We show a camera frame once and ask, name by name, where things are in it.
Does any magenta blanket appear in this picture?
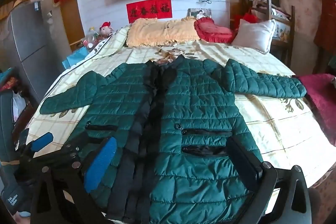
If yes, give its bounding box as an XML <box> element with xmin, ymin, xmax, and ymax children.
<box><xmin>296</xmin><ymin>73</ymin><xmax>336</xmax><ymax>146</ymax></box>

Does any white pillow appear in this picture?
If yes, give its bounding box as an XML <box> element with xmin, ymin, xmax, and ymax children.
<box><xmin>231</xmin><ymin>19</ymin><xmax>276</xmax><ymax>54</ymax></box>

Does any grey refrigerator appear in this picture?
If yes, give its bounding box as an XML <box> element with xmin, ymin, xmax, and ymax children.
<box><xmin>1</xmin><ymin>1</ymin><xmax>63</xmax><ymax>104</ymax></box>

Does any red heart cushion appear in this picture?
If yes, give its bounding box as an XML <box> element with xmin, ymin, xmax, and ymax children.
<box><xmin>194</xmin><ymin>17</ymin><xmax>235</xmax><ymax>44</ymax></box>

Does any blue paper bag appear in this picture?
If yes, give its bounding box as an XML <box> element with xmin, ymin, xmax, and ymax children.
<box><xmin>62</xmin><ymin>47</ymin><xmax>89</xmax><ymax>69</ymax></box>

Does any yellow fringed pillow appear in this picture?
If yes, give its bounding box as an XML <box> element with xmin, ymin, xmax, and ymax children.
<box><xmin>126</xmin><ymin>17</ymin><xmax>200</xmax><ymax>47</ymax></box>

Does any framed photo at headboard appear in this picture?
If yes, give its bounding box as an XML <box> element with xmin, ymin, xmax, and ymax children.
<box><xmin>187</xmin><ymin>8</ymin><xmax>212</xmax><ymax>20</ymax></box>

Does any pig plush toy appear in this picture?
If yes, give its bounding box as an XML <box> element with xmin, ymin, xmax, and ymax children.
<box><xmin>100</xmin><ymin>22</ymin><xmax>113</xmax><ymax>38</ymax></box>

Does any green quilted puffer jacket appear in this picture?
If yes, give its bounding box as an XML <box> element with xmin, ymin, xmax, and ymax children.
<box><xmin>40</xmin><ymin>56</ymin><xmax>306</xmax><ymax>223</ymax></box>

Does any red calligraphy banner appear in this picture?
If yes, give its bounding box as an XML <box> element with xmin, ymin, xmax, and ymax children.
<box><xmin>126</xmin><ymin>0</ymin><xmax>173</xmax><ymax>23</ymax></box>

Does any wooden chair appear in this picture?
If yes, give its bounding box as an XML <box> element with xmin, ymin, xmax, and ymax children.
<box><xmin>239</xmin><ymin>0</ymin><xmax>295</xmax><ymax>68</ymax></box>

